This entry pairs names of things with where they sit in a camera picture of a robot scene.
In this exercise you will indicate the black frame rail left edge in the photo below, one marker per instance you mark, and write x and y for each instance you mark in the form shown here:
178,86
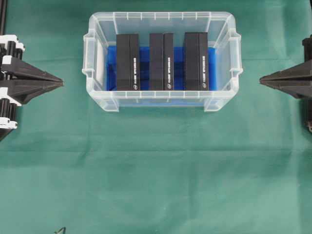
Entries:
3,9

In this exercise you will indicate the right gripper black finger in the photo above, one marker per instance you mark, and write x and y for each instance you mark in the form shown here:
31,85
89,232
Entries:
299,72
301,91

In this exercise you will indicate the clear plastic storage case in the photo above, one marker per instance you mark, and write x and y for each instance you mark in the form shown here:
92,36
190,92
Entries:
222,36

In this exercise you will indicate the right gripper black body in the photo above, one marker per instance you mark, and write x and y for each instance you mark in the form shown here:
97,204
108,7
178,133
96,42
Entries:
307,43

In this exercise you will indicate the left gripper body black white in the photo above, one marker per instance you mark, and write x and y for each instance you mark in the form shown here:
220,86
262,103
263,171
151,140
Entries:
9,46

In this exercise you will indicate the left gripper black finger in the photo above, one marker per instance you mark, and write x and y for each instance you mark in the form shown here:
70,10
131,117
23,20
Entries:
24,70
23,92

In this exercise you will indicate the blue plastic liner sheet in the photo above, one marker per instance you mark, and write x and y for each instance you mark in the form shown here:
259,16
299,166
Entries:
111,65

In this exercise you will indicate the green table cloth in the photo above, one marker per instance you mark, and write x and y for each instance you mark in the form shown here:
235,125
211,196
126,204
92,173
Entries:
245,169

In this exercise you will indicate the small dark clip bottom edge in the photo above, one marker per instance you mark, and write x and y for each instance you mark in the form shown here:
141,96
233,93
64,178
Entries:
61,231

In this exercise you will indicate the black box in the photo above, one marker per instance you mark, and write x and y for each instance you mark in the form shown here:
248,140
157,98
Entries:
128,62
161,63
196,61

